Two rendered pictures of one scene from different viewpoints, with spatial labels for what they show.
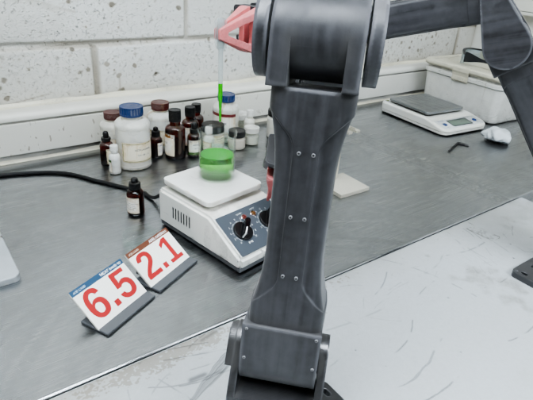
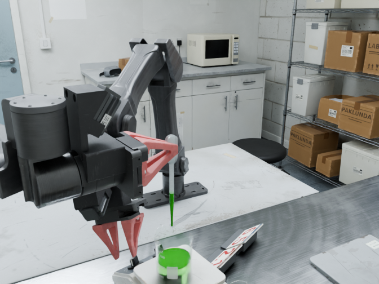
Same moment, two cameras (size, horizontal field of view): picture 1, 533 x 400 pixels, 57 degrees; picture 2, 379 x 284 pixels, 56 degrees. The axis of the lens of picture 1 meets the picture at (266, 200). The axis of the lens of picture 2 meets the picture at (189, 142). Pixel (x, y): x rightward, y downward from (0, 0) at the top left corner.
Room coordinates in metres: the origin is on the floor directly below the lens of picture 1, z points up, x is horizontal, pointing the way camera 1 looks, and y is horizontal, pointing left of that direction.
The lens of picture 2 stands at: (1.22, 0.20, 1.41)
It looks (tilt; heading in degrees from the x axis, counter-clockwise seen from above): 20 degrees down; 191
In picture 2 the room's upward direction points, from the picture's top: straight up
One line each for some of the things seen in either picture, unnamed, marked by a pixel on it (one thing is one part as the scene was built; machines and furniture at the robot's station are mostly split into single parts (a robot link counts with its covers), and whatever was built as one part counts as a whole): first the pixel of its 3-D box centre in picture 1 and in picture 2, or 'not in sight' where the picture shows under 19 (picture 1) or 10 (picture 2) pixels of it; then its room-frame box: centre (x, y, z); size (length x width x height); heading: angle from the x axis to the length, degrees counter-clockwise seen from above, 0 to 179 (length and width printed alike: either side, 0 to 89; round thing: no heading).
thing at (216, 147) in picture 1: (218, 155); (172, 258); (0.75, 0.08, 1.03); 0.07 x 0.06 x 0.08; 50
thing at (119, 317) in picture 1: (113, 294); (242, 235); (0.51, 0.19, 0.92); 0.09 x 0.06 x 0.04; 154
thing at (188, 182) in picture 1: (212, 182); (179, 274); (0.73, 0.09, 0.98); 0.12 x 0.12 x 0.01; 49
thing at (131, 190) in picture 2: not in sight; (101, 167); (0.83, 0.01, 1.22); 0.10 x 0.07 x 0.07; 48
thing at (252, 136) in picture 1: (251, 135); not in sight; (1.14, 0.05, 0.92); 0.04 x 0.04 x 0.04
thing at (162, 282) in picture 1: (162, 258); (219, 257); (0.60, 0.14, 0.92); 0.09 x 0.06 x 0.04; 154
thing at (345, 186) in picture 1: (346, 158); not in sight; (0.93, -0.15, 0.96); 0.08 x 0.08 x 0.13; 37
